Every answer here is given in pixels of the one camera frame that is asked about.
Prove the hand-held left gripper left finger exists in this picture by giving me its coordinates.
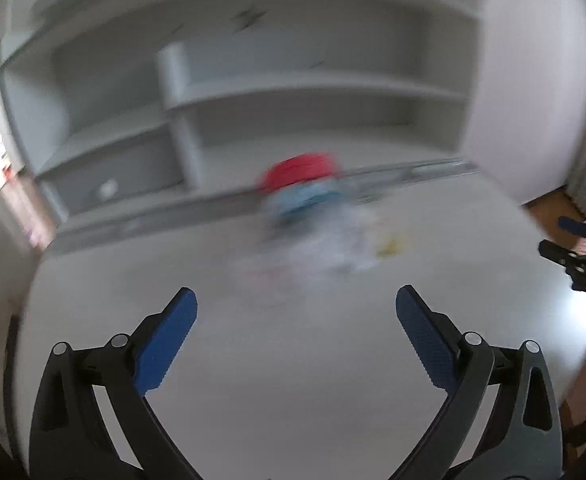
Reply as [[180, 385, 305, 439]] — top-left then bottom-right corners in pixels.
[[29, 287, 198, 480]]

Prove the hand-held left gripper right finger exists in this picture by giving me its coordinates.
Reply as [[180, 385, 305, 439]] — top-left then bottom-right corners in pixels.
[[390, 285, 564, 480]]

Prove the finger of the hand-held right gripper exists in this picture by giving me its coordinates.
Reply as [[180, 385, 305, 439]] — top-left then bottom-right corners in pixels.
[[538, 240, 584, 267], [558, 216, 586, 237]]

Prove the pink patterned bedding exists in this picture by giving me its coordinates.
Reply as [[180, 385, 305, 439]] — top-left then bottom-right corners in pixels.
[[558, 200, 586, 461]]

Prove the grey drawer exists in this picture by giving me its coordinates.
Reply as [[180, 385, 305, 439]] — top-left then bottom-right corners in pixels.
[[40, 132, 184, 213]]

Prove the red round container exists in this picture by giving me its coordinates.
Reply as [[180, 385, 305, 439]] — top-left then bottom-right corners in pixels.
[[262, 152, 336, 196]]

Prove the white shelf unit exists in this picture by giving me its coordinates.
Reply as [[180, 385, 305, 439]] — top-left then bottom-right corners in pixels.
[[0, 0, 484, 221]]

